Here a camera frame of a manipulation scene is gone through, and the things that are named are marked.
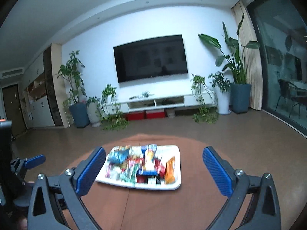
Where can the red storage box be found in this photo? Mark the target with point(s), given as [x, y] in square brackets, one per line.
[135, 116]
[155, 114]

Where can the glass sliding door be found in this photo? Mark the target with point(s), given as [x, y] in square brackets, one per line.
[283, 52]

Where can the white TV cabinet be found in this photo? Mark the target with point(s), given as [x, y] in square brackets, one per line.
[168, 101]

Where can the beige curtain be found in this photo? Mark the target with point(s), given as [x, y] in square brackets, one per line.
[253, 64]

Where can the small white round pot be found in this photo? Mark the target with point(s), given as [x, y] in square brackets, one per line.
[170, 113]

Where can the white plastic tray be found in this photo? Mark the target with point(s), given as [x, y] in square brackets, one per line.
[176, 153]

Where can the large-leaf plant blue pot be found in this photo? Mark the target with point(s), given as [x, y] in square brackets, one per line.
[241, 98]

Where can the red chocolate ball bag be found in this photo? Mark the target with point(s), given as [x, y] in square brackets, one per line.
[160, 169]

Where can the small plant grey pot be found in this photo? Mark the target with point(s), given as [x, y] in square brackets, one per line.
[94, 115]

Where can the bushy plant white pot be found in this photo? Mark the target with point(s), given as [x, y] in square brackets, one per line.
[223, 103]

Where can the blue snack packet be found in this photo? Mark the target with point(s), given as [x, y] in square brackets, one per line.
[148, 149]

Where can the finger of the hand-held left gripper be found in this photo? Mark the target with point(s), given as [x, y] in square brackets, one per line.
[34, 160]

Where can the white storage cabinet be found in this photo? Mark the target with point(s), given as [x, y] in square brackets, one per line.
[38, 105]

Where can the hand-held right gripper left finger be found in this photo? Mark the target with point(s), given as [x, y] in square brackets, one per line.
[91, 170]

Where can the blue cartoon snack bag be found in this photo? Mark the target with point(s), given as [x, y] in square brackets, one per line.
[118, 155]

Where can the dark wooden door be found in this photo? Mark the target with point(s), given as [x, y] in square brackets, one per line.
[12, 110]

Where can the orange snack packet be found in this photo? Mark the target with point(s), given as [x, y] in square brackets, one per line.
[170, 170]

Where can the wall-mounted television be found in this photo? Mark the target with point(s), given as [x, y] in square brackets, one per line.
[151, 57]

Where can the black snack packet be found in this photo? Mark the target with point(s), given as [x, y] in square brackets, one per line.
[153, 181]

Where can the red white candy packet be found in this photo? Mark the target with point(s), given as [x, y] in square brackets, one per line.
[133, 164]

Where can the black chair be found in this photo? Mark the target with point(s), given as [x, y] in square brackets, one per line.
[285, 95]

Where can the tall leafy plant blue pot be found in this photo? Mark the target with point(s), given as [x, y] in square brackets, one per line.
[79, 115]

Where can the green snack packet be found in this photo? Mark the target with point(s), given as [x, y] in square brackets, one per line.
[128, 175]

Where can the ceiling air vent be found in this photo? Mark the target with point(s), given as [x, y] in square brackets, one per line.
[12, 73]

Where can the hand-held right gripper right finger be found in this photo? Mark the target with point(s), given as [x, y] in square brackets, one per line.
[217, 172]

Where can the trailing vine plant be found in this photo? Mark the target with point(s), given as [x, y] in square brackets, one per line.
[112, 117]
[203, 115]

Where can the pink snack packet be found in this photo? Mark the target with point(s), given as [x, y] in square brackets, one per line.
[109, 170]

